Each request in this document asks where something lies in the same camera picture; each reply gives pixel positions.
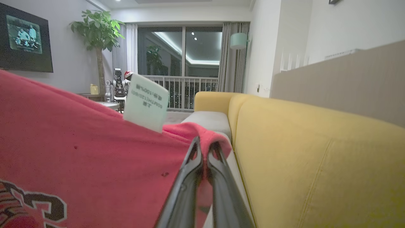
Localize red jersey with striped trim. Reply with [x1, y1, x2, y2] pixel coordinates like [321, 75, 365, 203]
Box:
[0, 70, 233, 228]

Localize beige partition panel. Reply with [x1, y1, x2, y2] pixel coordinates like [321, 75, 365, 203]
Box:
[271, 41, 405, 129]

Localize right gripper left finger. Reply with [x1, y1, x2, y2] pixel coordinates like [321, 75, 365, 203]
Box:
[155, 136, 203, 228]

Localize white balcony railing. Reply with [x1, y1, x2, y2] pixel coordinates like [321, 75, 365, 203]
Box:
[142, 75, 219, 111]

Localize grey sofa seat cushion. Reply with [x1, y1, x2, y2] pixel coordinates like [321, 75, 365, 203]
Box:
[182, 111, 233, 140]

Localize mint floor lamp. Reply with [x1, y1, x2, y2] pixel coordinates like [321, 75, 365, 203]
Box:
[230, 33, 249, 50]

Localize white sheer curtain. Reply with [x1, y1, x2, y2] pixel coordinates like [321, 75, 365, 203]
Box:
[112, 24, 139, 75]

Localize yellow sofa backrest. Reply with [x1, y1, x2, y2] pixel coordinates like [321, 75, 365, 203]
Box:
[227, 93, 405, 228]

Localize white robot with santa hat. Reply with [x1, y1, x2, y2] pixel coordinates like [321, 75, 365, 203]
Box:
[106, 68, 134, 111]

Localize round white coffee table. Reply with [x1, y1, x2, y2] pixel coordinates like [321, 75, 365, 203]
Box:
[95, 101, 121, 112]

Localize grey window curtain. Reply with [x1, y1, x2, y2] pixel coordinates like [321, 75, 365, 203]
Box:
[218, 22, 250, 93]

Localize tall green potted plant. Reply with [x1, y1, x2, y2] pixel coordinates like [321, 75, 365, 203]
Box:
[70, 9, 125, 95]

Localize black wall television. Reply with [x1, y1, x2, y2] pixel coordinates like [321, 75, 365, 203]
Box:
[0, 3, 53, 73]

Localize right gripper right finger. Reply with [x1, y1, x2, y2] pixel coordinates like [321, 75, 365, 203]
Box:
[207, 142, 255, 228]

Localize yellow sofa armrest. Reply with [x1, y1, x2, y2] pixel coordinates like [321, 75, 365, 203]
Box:
[194, 92, 238, 115]

